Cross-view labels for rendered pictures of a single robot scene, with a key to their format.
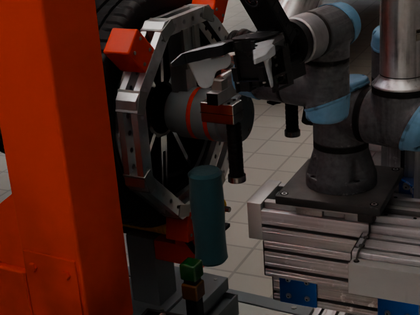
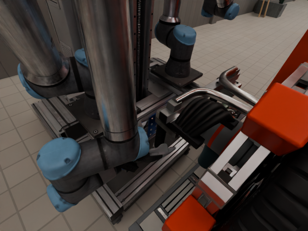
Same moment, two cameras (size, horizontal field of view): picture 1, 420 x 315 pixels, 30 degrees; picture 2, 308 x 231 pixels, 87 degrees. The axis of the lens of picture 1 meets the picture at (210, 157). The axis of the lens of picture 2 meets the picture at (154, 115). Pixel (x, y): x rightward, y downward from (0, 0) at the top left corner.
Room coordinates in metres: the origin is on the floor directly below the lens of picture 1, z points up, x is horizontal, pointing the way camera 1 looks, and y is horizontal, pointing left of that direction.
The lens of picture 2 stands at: (2.42, -0.18, 1.28)
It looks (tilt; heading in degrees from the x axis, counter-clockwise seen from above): 44 degrees down; 193
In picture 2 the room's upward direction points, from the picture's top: 7 degrees clockwise
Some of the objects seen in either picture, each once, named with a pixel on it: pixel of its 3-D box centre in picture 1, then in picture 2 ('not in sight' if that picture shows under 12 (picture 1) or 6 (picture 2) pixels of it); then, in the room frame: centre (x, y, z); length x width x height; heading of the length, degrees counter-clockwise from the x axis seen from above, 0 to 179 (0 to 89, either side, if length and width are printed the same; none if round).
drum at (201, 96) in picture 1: (209, 114); (227, 136); (1.99, -0.01, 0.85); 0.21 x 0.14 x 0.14; 60
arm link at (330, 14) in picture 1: (327, 30); not in sight; (1.27, -0.21, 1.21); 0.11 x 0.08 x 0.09; 139
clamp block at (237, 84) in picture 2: (221, 110); (227, 85); (1.78, -0.04, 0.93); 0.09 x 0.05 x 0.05; 60
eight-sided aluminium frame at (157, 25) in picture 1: (186, 111); (246, 150); (2.03, 0.05, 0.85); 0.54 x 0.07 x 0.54; 150
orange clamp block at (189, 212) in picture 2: not in sight; (187, 224); (2.30, -0.10, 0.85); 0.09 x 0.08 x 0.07; 150
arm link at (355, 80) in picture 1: (343, 108); (182, 41); (1.55, -0.28, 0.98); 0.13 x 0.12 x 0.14; 49
